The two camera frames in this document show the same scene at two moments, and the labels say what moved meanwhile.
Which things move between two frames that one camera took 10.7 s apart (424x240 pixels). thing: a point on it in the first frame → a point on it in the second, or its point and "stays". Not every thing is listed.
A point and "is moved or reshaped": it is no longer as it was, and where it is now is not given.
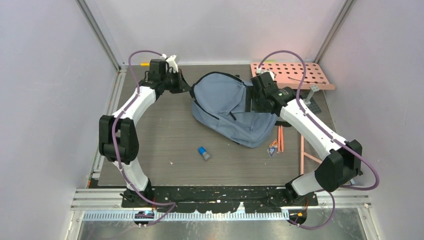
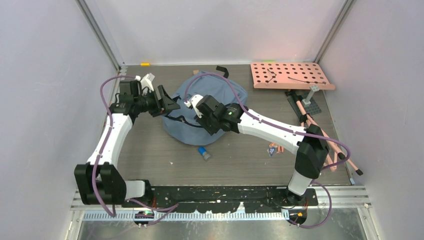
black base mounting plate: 219,199 stays
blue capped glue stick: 202,151 stays
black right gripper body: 257,105 → 209,123
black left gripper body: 170,81 → 149,103
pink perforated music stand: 298,75 stays
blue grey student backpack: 218,100 is moved or reshaped
